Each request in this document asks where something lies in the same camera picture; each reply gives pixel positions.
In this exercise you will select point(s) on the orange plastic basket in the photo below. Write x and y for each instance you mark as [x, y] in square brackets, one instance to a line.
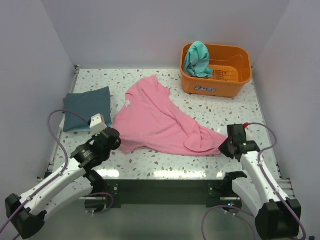
[231, 71]

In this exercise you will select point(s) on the teal t-shirt in basket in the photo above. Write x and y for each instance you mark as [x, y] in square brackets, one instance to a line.
[196, 61]

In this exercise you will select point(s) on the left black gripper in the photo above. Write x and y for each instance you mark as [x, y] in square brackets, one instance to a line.
[117, 143]

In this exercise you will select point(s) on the folded dark blue t-shirt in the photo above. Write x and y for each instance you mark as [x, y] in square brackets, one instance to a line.
[86, 105]

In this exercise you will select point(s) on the folded light blue t-shirt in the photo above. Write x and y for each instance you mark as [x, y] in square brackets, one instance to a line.
[87, 128]

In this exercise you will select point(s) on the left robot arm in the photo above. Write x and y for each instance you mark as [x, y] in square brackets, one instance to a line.
[76, 178]

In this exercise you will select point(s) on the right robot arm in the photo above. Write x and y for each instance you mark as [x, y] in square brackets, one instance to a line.
[276, 215]

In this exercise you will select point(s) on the aluminium table frame rail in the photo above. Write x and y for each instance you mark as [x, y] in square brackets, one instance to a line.
[55, 124]

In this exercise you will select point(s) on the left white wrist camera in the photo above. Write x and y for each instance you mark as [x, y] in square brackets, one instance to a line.
[97, 124]

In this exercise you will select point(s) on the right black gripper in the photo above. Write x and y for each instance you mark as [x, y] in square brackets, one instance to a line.
[223, 149]

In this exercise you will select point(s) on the pink t-shirt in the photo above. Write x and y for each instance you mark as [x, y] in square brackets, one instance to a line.
[149, 119]

